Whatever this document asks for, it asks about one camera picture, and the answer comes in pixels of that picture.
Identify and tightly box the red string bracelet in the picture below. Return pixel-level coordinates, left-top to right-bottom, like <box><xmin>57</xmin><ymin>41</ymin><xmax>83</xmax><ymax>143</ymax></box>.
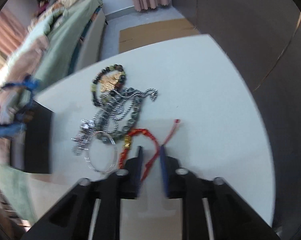
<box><xmin>118</xmin><ymin>119</ymin><xmax>181</xmax><ymax>183</ymax></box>

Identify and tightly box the silver bear chain necklace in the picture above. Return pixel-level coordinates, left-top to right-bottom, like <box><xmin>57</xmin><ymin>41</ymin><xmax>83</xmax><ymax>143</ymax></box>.
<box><xmin>71</xmin><ymin>87</ymin><xmax>159</xmax><ymax>157</ymax></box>

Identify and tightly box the black jewelry box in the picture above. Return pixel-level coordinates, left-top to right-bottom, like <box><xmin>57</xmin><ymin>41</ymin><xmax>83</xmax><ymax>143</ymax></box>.
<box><xmin>9</xmin><ymin>101</ymin><xmax>53</xmax><ymax>174</ymax></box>

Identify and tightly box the gold butterfly pendant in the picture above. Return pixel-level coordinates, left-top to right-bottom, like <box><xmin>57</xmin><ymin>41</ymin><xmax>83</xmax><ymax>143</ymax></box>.
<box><xmin>99</xmin><ymin>72</ymin><xmax>122</xmax><ymax>93</ymax></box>

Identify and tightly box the brown cardboard sheet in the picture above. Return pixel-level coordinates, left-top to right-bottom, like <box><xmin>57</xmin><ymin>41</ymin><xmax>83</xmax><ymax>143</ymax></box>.
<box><xmin>118</xmin><ymin>18</ymin><xmax>200</xmax><ymax>53</ymax></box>

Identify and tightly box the pink floral blanket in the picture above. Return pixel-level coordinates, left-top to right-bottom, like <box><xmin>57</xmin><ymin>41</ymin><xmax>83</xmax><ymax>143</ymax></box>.
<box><xmin>0</xmin><ymin>35</ymin><xmax>49</xmax><ymax>124</ymax></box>

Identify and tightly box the green bed mattress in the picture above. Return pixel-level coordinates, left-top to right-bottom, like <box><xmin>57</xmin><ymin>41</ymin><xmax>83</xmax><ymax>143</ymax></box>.
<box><xmin>0</xmin><ymin>0</ymin><xmax>105</xmax><ymax>224</ymax></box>

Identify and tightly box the pink curtain left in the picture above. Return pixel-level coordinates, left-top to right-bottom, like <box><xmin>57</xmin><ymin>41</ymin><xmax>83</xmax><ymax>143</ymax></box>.
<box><xmin>0</xmin><ymin>8</ymin><xmax>27</xmax><ymax>56</ymax></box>

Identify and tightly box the silver bangle ring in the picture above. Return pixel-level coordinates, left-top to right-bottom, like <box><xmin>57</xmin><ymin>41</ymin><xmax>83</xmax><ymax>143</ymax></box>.
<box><xmin>84</xmin><ymin>130</ymin><xmax>119</xmax><ymax>174</ymax></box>

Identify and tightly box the dark beaded bracelet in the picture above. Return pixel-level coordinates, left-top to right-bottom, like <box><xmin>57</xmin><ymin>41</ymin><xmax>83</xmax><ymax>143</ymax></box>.
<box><xmin>91</xmin><ymin>64</ymin><xmax>127</xmax><ymax>107</ymax></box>

